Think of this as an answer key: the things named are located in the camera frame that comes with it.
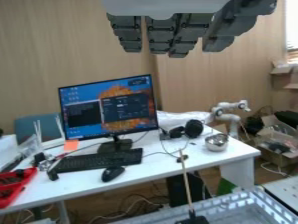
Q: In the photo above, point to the metal bowl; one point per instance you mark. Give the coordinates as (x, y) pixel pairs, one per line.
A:
(217, 142)

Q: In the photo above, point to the cardboard box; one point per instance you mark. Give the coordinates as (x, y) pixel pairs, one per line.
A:
(277, 143)
(284, 75)

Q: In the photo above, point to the white desk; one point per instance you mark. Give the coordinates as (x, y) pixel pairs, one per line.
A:
(177, 166)

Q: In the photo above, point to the small white jointed device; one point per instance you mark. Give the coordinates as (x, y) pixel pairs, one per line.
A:
(228, 111)

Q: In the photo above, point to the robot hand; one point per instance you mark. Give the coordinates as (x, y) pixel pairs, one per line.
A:
(177, 30)

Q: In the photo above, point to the computer monitor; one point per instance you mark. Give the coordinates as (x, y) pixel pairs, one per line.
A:
(108, 106)

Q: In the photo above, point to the grey-blue chair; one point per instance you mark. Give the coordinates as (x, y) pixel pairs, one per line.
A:
(31, 125)

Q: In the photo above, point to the black headphones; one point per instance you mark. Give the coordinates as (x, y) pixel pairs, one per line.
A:
(193, 128)

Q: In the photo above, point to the red tray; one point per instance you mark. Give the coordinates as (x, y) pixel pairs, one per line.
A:
(22, 174)
(10, 195)

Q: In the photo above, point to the orange sticky note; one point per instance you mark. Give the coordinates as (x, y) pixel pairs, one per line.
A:
(71, 145)

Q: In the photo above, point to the clear box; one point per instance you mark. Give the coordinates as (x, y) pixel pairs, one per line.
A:
(248, 208)

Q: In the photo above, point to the thin stick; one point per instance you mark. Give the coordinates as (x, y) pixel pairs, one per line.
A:
(187, 180)

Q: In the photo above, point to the black computer mouse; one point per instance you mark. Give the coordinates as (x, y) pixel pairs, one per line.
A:
(112, 173)

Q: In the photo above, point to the black keyboard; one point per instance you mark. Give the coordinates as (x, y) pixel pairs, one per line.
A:
(97, 160)

